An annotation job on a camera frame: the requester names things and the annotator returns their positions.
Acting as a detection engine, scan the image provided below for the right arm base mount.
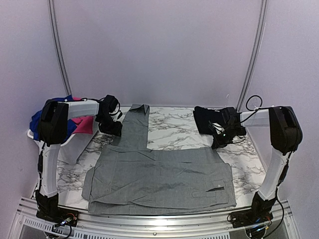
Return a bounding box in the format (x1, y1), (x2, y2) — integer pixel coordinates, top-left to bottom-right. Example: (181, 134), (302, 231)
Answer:
(227, 209), (273, 228)

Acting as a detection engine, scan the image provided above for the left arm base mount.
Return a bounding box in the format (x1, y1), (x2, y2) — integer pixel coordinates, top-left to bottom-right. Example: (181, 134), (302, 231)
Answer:
(36, 207), (79, 227)

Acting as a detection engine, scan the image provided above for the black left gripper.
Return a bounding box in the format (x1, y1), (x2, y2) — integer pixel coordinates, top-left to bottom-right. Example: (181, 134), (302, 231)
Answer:
(97, 114), (123, 136)

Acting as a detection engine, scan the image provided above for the pink garment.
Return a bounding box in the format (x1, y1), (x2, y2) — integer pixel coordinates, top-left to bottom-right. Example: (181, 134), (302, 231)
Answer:
(69, 96), (95, 135)

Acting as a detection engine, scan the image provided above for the blue garment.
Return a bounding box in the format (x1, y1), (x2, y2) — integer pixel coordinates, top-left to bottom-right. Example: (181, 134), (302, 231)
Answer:
(29, 95), (77, 143)

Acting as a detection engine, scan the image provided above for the aluminium corner post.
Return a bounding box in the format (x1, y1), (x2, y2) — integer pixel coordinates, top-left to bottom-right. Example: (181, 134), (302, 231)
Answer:
(236, 0), (268, 110)
(47, 0), (72, 95)

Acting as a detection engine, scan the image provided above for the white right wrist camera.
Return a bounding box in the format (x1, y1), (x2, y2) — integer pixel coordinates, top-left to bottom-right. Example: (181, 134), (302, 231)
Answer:
(208, 121), (224, 134)

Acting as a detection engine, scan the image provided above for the aluminium front frame rail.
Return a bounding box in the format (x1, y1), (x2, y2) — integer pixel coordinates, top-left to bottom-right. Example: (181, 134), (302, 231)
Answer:
(14, 196), (297, 239)

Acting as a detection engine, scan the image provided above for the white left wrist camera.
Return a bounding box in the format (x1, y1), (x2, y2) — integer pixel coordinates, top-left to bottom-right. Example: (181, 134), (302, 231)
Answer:
(110, 110), (123, 122)

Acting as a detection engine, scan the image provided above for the left aluminium corner post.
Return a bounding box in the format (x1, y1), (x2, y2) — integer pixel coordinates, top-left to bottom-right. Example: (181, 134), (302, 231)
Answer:
(47, 0), (72, 95)

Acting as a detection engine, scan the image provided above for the white plastic laundry basket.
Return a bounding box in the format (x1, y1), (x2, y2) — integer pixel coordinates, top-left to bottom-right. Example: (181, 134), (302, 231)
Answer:
(26, 124), (97, 165)

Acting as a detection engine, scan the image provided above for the grey garment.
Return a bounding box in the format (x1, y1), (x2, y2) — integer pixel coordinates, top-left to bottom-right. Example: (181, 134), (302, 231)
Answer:
(82, 104), (236, 216)

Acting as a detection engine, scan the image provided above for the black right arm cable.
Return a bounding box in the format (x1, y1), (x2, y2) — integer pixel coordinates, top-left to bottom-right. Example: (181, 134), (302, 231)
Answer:
(231, 95), (264, 145)

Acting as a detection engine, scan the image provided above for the black t-shirt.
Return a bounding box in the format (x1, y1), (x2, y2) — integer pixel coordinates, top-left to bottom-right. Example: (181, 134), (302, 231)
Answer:
(193, 106), (246, 136)

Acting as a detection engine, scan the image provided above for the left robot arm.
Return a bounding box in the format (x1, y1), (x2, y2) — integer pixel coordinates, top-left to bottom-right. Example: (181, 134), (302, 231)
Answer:
(35, 95), (123, 222)

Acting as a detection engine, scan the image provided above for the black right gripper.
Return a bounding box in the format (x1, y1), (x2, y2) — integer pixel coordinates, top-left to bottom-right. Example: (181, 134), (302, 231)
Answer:
(212, 126), (242, 149)

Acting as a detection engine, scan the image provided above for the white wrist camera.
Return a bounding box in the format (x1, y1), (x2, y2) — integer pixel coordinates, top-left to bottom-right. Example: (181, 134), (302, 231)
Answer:
(110, 110), (123, 122)
(208, 121), (224, 134)

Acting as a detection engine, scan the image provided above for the right aluminium corner post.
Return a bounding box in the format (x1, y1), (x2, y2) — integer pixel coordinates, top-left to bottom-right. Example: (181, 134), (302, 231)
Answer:
(236, 0), (268, 110)

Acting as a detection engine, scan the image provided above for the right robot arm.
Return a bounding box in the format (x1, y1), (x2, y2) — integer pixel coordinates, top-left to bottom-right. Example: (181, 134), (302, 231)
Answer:
(208, 106), (303, 223)

